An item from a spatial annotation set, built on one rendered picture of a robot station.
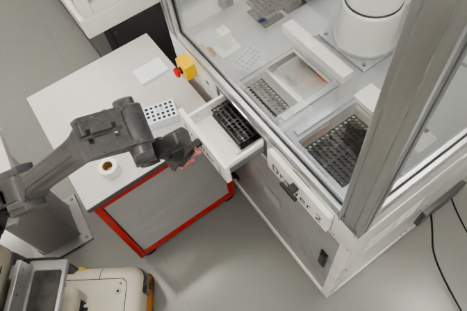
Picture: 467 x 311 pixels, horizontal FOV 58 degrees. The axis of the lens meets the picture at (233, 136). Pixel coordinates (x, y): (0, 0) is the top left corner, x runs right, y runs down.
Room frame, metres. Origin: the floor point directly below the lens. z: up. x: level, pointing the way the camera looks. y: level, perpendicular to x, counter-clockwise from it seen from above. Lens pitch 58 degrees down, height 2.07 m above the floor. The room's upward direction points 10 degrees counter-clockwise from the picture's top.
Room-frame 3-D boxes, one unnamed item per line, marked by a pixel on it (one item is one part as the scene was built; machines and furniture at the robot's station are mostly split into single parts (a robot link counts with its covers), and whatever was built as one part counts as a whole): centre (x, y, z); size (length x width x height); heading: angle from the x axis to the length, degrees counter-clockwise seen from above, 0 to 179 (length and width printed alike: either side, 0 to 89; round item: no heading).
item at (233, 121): (0.83, -0.08, 0.87); 0.22 x 0.18 x 0.06; 117
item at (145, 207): (1.03, 0.43, 0.38); 0.62 x 0.58 x 0.76; 27
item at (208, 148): (0.74, 0.10, 0.87); 0.29 x 0.02 x 0.11; 27
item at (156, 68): (1.20, 0.29, 0.77); 0.13 x 0.09 x 0.02; 117
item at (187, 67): (1.09, 0.13, 0.88); 0.07 x 0.05 x 0.07; 27
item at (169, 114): (0.96, 0.26, 0.78); 0.12 x 0.08 x 0.04; 101
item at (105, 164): (0.76, 0.46, 0.78); 0.07 x 0.07 x 0.04
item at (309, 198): (0.52, -0.17, 0.87); 0.29 x 0.02 x 0.11; 27
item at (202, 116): (0.83, -0.09, 0.86); 0.40 x 0.26 x 0.06; 117
